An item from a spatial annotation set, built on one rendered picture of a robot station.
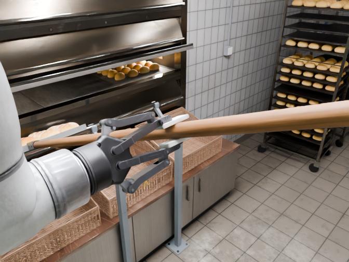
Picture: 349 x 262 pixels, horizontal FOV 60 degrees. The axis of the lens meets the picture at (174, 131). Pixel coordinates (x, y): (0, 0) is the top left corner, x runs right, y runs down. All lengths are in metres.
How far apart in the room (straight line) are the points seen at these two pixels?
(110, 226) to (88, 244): 0.16
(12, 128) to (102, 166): 0.15
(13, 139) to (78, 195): 0.12
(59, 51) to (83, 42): 0.17
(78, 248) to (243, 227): 1.46
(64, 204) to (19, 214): 0.06
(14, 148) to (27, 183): 0.05
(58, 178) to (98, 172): 0.06
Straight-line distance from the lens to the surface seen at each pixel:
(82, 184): 0.44
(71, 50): 2.04
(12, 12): 1.88
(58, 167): 0.44
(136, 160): 0.51
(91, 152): 0.47
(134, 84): 2.38
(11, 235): 0.42
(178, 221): 2.40
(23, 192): 0.40
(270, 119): 0.43
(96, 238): 1.96
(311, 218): 3.08
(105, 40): 2.16
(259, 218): 2.92
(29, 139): 1.53
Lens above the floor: 1.95
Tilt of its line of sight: 28 degrees down
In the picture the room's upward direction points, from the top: straight up
